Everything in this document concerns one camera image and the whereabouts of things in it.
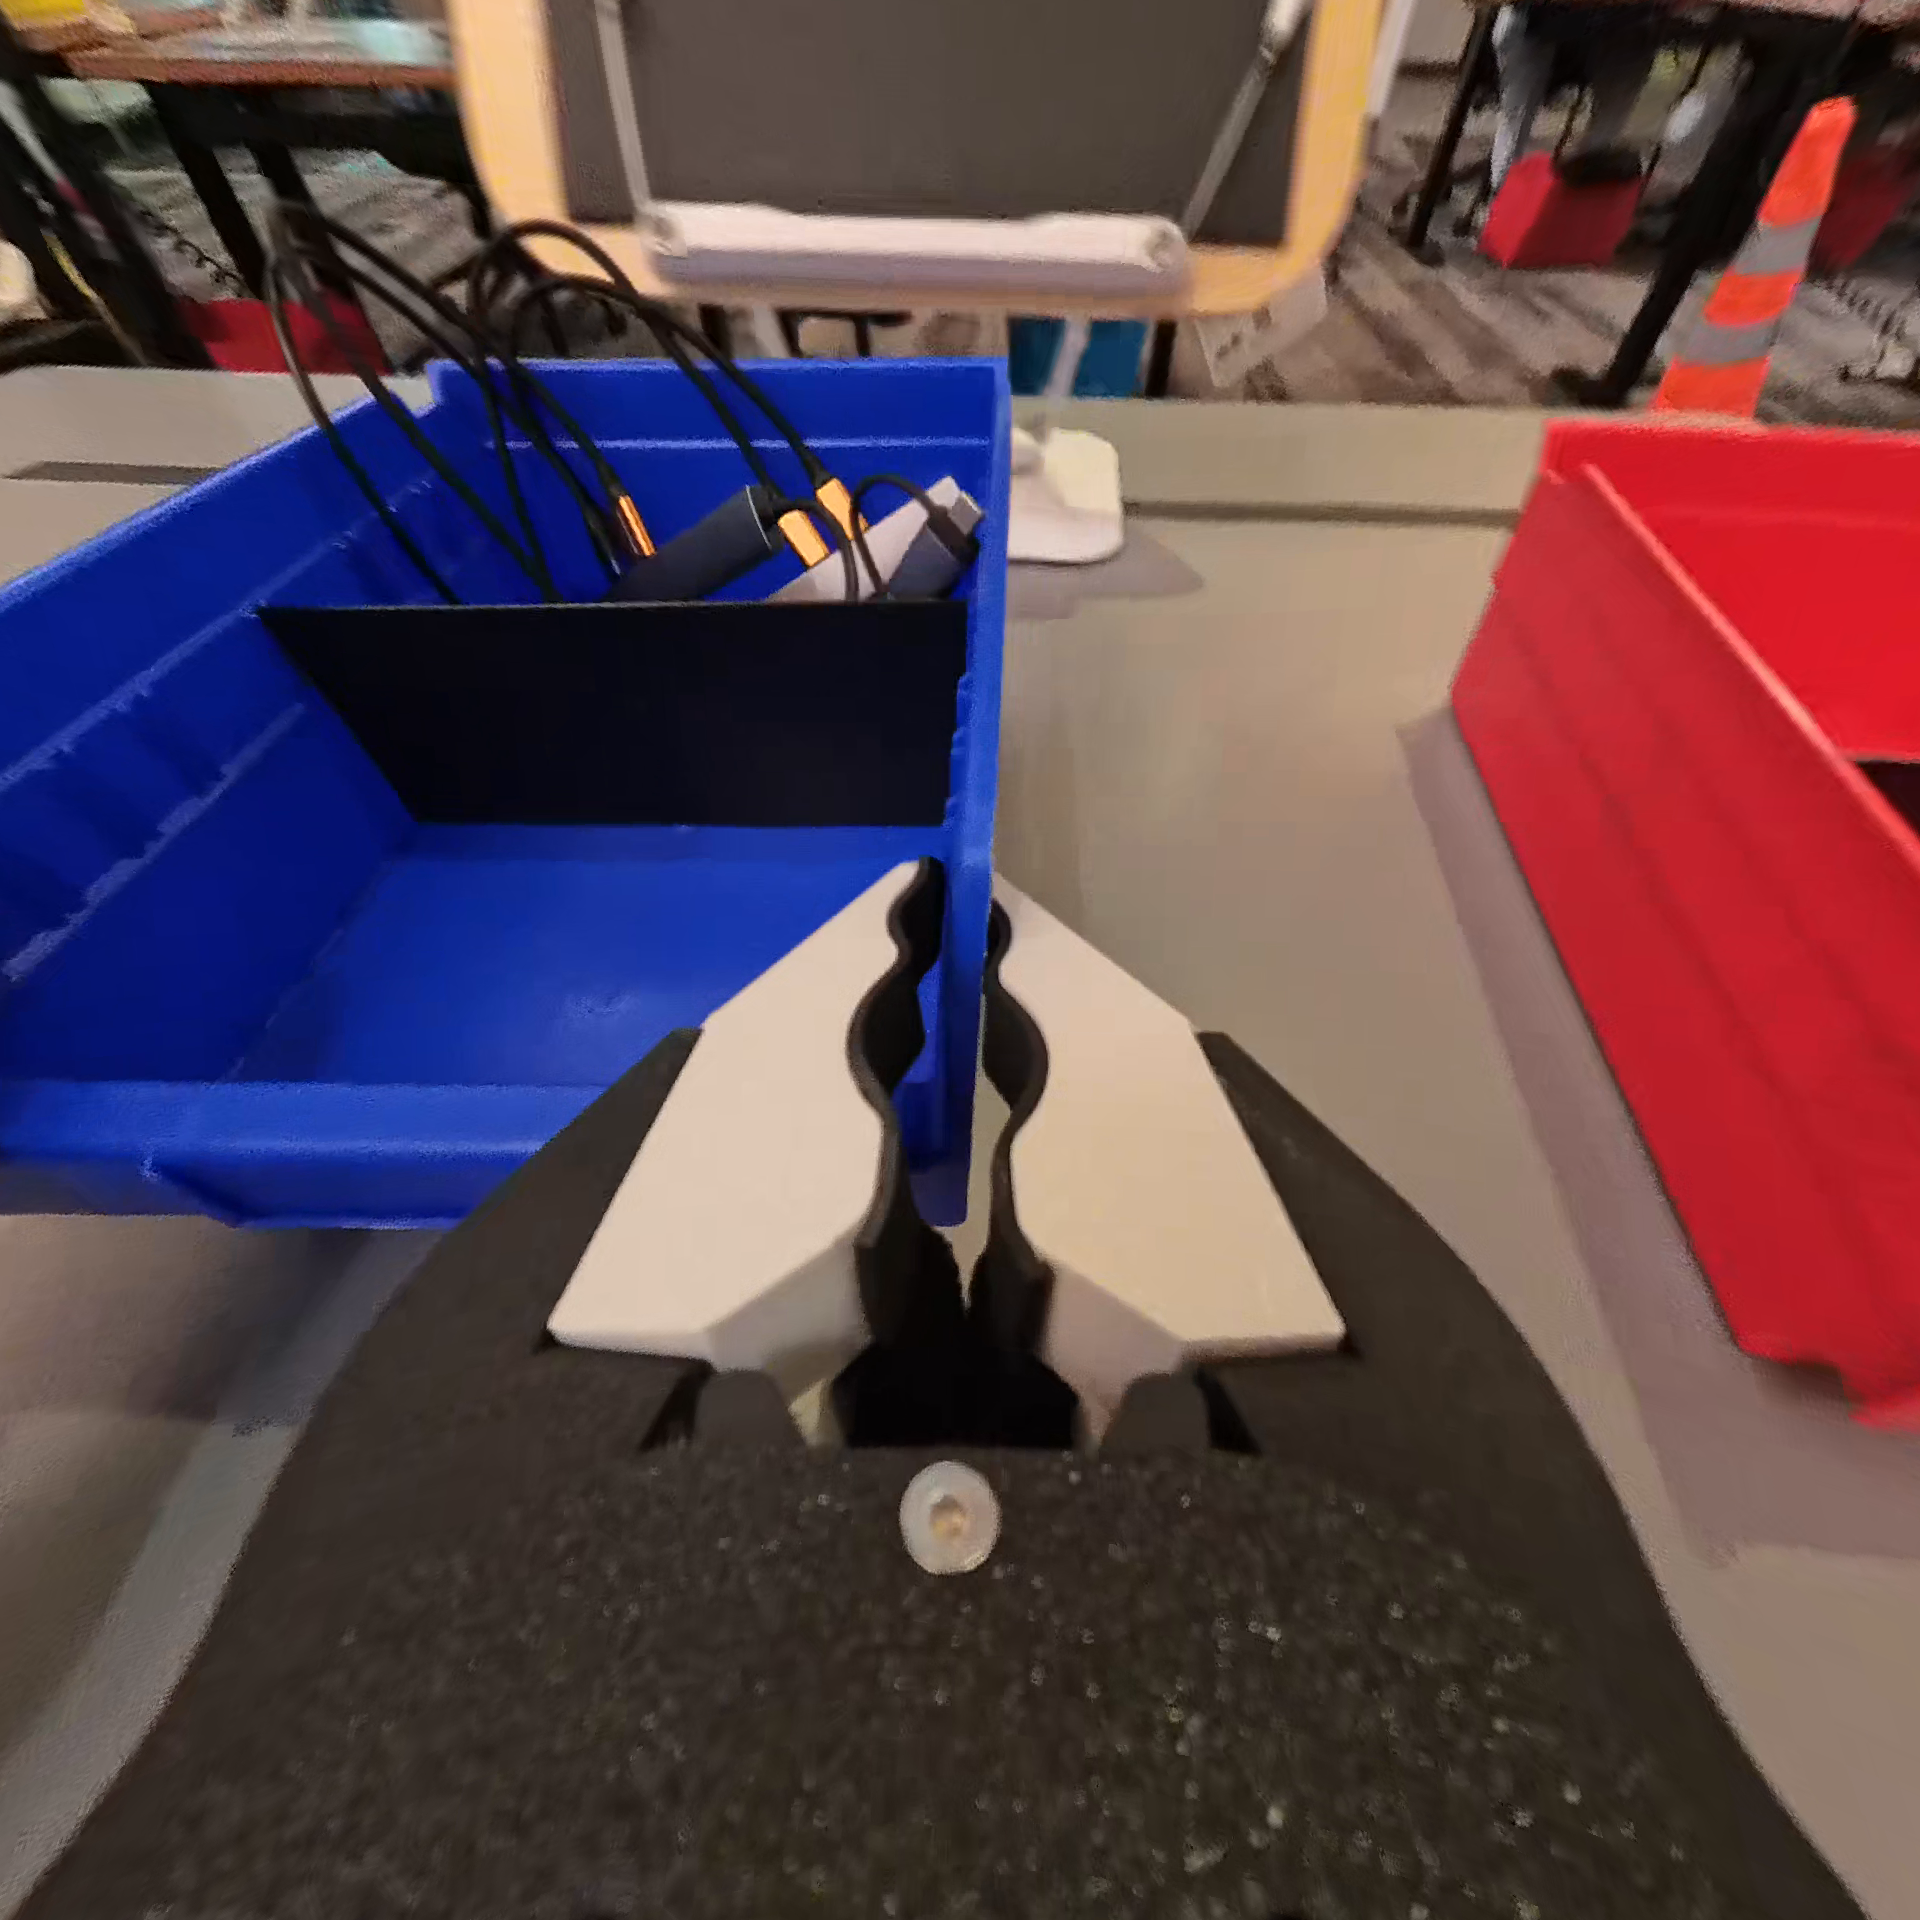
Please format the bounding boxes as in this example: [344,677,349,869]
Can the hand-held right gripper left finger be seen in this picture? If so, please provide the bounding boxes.
[543,856,951,1376]

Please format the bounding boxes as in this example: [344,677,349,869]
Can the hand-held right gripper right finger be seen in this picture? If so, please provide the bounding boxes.
[978,873,1348,1376]

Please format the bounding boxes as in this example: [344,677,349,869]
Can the blue storage bin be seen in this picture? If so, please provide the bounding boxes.
[0,356,1012,1230]

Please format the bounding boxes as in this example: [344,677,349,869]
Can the red storage bin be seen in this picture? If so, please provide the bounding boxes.
[1448,418,1920,1431]

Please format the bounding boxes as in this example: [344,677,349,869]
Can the silver USB hub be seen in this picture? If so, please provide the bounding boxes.
[771,479,978,599]

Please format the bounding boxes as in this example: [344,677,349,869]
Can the dark grey USB hub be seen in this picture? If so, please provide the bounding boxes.
[605,473,986,608]

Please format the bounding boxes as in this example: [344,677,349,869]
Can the black cable blue plugs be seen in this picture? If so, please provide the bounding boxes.
[265,204,562,608]

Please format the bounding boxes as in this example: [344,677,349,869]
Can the grey desk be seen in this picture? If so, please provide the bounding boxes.
[0,367,1920,1920]

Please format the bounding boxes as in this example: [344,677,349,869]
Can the white lamp stand base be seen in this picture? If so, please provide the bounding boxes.
[998,314,1125,569]

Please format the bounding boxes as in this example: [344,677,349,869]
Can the blue box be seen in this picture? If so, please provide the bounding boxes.
[1008,314,1158,398]

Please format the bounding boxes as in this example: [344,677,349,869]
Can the white cardboard box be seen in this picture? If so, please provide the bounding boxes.
[1182,273,1335,398]

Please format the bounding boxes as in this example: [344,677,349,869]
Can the wooden table black legs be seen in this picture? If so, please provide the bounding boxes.
[1407,0,1920,409]
[0,0,497,372]

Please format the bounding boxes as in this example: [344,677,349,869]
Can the small red bin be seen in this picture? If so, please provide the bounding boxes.
[1477,149,1647,279]

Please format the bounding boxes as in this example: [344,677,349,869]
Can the orange traffic cone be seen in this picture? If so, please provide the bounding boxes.
[1647,101,1863,418]

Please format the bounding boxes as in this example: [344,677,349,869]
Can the black panel wooden board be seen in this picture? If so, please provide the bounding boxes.
[445,0,1384,318]

